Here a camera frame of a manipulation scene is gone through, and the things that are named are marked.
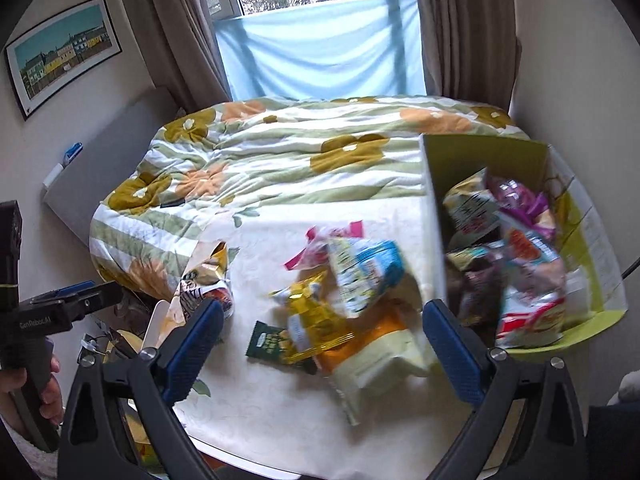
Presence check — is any framed townscape picture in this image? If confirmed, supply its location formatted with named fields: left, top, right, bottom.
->
left=4, top=0, right=123, bottom=122

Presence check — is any orange and white snack packet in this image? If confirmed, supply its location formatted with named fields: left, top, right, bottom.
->
left=315, top=280, right=437, bottom=427

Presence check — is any floral blanket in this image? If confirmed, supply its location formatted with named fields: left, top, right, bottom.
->
left=89, top=95, right=531, bottom=301

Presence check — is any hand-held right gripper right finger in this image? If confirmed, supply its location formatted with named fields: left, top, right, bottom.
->
left=424, top=299, right=587, bottom=480

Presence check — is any gold snack packet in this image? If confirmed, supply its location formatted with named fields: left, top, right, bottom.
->
left=269, top=270, right=357, bottom=367

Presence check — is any person's left forearm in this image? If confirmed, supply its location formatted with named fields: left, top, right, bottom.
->
left=0, top=407, right=60, bottom=480

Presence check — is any grey headboard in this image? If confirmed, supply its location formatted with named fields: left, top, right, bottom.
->
left=42, top=86, right=183, bottom=251

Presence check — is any small white box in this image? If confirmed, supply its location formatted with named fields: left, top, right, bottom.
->
left=42, top=162, right=66, bottom=188

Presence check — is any red and white snack packet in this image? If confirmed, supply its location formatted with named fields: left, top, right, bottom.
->
left=494, top=225, right=569, bottom=351

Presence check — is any brown curtain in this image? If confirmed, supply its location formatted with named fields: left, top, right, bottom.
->
left=140, top=0, right=233, bottom=111
left=415, top=0, right=523, bottom=111

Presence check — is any pink and white snack packet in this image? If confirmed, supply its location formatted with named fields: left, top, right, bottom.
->
left=284, top=220, right=364, bottom=273

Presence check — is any green cardboard box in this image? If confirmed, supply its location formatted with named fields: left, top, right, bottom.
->
left=420, top=134, right=628, bottom=356

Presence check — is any dark purple snack packet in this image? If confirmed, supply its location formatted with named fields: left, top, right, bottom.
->
left=445, top=247, right=506, bottom=332

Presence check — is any person's left hand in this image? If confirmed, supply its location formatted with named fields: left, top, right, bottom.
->
left=0, top=354, right=64, bottom=426

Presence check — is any blue and white snack packet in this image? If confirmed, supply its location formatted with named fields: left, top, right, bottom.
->
left=327, top=237, right=407, bottom=319

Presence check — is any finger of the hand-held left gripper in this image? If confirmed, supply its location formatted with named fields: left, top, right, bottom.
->
left=64, top=283, right=124, bottom=323
left=52, top=281, right=99, bottom=299

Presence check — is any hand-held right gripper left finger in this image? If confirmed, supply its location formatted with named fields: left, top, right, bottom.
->
left=59, top=299, right=226, bottom=480

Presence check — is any yellow bag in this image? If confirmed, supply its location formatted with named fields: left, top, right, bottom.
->
left=120, top=405, right=154, bottom=467

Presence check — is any small green snack packet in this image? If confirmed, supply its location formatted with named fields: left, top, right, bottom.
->
left=244, top=320, right=292, bottom=364

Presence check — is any light blue cloth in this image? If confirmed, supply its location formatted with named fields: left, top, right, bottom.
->
left=214, top=0, right=428, bottom=102

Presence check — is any dark cloth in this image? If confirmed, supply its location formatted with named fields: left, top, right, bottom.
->
left=587, top=400, right=640, bottom=480

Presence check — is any cat print snack packet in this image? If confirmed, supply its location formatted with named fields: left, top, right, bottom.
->
left=172, top=241, right=236, bottom=319

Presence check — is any white and yellow snack packet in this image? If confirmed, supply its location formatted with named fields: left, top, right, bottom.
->
left=442, top=167, right=502, bottom=237

